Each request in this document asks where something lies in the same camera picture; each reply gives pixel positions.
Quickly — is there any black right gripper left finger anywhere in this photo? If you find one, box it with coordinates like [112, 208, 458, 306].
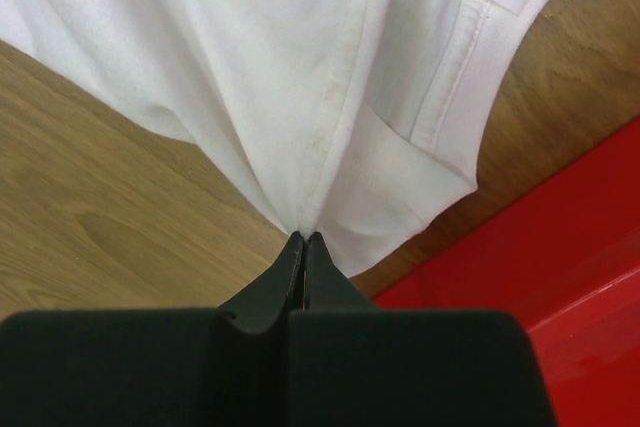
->
[1, 234, 305, 426]

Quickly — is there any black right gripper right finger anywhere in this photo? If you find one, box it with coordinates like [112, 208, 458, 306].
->
[288, 234, 556, 426]

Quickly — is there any white t-shirt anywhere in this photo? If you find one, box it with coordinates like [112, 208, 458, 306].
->
[1, 0, 549, 276]

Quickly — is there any red plastic bin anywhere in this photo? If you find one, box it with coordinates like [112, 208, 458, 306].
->
[377, 122, 639, 426]

